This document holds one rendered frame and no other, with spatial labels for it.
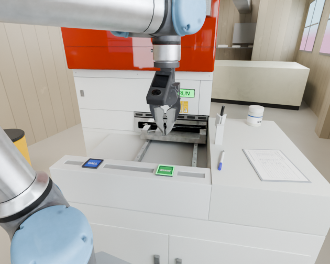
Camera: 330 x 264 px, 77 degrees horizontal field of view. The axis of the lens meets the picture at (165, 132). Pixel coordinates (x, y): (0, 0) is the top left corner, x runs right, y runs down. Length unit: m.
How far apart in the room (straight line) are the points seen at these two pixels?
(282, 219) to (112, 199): 0.54
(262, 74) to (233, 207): 4.65
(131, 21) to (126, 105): 0.96
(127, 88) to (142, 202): 0.72
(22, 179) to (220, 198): 0.52
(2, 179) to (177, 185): 0.44
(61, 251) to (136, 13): 0.37
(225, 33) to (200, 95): 7.86
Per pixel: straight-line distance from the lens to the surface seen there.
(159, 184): 0.68
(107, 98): 1.32
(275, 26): 7.61
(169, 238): 0.83
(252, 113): 1.13
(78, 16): 0.31
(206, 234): 0.80
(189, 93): 1.18
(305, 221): 0.79
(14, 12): 0.30
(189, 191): 0.68
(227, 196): 0.69
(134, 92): 1.24
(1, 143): 0.44
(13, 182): 0.46
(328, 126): 4.00
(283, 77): 5.26
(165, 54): 0.56
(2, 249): 2.06
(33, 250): 0.41
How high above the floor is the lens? 1.35
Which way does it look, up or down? 23 degrees down
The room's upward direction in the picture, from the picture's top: straight up
